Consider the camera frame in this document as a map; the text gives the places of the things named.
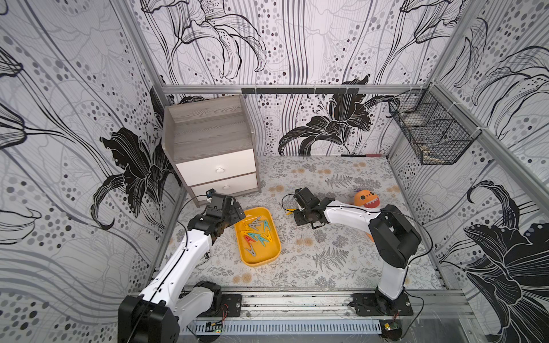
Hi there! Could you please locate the red clothespin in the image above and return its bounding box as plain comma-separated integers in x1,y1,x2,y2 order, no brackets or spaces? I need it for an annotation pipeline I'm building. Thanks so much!
244,234,255,247

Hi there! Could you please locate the teal clothespin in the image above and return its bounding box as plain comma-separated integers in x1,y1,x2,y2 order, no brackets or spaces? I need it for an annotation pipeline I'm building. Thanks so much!
249,233,271,247

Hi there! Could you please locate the yellow plastic storage tray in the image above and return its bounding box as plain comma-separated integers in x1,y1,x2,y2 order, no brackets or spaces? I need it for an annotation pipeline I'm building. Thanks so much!
234,207,282,267

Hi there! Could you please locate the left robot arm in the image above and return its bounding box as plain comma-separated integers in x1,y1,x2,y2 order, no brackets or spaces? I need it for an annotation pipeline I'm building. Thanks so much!
117,189,245,342

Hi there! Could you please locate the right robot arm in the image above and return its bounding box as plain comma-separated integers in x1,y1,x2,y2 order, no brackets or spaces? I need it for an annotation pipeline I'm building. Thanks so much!
293,188,422,304

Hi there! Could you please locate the orange shark plush toy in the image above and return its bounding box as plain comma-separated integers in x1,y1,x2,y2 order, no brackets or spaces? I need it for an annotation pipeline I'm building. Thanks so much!
353,190,381,209

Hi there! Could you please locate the grey wooden drawer cabinet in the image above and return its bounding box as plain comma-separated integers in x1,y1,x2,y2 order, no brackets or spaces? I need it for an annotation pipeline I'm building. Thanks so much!
162,96,261,206

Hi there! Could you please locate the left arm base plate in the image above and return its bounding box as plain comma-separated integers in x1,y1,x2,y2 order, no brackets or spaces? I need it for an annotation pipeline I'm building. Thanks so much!
208,294,242,318

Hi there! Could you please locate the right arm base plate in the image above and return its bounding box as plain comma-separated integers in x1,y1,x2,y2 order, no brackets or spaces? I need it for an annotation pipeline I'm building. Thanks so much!
349,292,414,317

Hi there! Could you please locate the white slotted cable duct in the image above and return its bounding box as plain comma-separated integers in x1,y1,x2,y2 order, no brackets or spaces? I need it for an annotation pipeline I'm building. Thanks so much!
182,320,382,336

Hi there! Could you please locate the black bar on rail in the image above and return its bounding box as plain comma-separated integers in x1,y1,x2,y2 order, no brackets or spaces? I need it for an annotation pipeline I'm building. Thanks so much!
241,87,359,94

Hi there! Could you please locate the black wire wall basket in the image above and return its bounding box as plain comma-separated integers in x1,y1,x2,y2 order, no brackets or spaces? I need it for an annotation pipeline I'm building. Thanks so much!
388,89,481,165

